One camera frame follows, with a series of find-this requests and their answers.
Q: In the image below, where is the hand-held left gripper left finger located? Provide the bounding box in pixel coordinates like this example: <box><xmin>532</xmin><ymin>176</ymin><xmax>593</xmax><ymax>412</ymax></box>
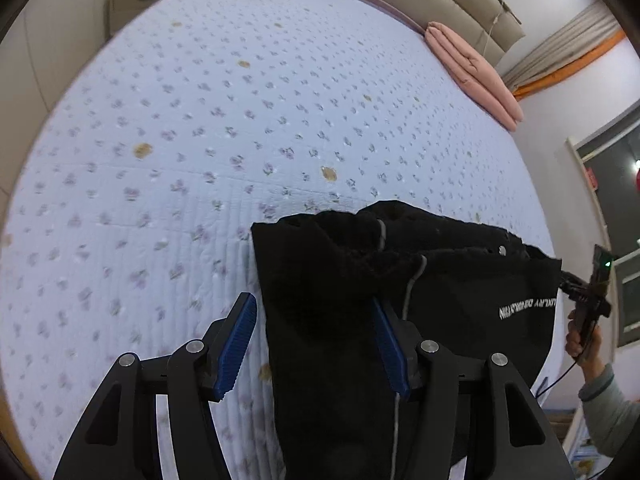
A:
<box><xmin>52</xmin><ymin>291</ymin><xmax>258</xmax><ymax>480</ymax></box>

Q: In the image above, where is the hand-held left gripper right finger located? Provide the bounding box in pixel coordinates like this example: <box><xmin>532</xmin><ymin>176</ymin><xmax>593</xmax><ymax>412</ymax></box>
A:
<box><xmin>371</xmin><ymin>297</ymin><xmax>576</xmax><ymax>480</ymax></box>

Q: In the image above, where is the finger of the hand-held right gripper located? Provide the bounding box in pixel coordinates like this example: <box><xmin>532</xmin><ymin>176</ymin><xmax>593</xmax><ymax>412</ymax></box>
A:
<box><xmin>560</xmin><ymin>270</ymin><xmax>592</xmax><ymax>307</ymax></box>

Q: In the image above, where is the black hooded jacket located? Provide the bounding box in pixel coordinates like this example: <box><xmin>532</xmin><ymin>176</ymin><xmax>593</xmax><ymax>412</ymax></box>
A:
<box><xmin>250</xmin><ymin>200</ymin><xmax>563</xmax><ymax>480</ymax></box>

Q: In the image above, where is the person's right forearm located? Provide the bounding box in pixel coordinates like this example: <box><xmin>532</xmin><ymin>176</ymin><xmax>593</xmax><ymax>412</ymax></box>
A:
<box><xmin>579</xmin><ymin>361</ymin><xmax>640</xmax><ymax>457</ymax></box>

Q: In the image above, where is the person's right hand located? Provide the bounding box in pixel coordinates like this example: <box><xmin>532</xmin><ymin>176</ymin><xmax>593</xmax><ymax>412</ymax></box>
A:
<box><xmin>565</xmin><ymin>309</ymin><xmax>604</xmax><ymax>369</ymax></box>

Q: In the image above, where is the dark window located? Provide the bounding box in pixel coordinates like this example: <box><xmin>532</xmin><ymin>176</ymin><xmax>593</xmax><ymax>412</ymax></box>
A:
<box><xmin>566</xmin><ymin>105</ymin><xmax>640</xmax><ymax>348</ymax></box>

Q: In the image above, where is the orange curtain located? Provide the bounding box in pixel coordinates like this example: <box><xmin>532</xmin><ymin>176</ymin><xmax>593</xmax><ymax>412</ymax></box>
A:
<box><xmin>512</xmin><ymin>29</ymin><xmax>628</xmax><ymax>101</ymax></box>

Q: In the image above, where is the bed with floral sheet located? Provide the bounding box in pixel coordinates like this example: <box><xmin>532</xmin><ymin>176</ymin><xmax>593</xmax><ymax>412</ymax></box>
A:
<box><xmin>0</xmin><ymin>0</ymin><xmax>557</xmax><ymax>480</ymax></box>

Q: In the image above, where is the beige curtain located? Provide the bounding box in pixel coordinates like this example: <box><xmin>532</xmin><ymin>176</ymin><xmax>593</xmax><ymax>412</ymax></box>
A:
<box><xmin>502</xmin><ymin>0</ymin><xmax>621</xmax><ymax>88</ymax></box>

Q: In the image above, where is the folded pink blanket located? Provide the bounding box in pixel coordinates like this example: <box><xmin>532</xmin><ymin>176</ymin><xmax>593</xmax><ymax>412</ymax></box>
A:
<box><xmin>424</xmin><ymin>21</ymin><xmax>525</xmax><ymax>133</ymax></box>

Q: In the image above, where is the beige nightstand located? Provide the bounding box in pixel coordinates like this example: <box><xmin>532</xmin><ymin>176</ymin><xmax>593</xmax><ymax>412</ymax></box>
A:
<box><xmin>107</xmin><ymin>0</ymin><xmax>193</xmax><ymax>38</ymax></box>

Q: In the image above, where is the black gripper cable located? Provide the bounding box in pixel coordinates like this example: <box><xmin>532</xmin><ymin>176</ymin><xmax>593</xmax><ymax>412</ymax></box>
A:
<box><xmin>536</xmin><ymin>355</ymin><xmax>583</xmax><ymax>402</ymax></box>

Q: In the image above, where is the white cable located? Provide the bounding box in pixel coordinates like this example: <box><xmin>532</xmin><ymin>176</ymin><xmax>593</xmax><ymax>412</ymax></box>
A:
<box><xmin>481</xmin><ymin>14</ymin><xmax>502</xmax><ymax>57</ymax></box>

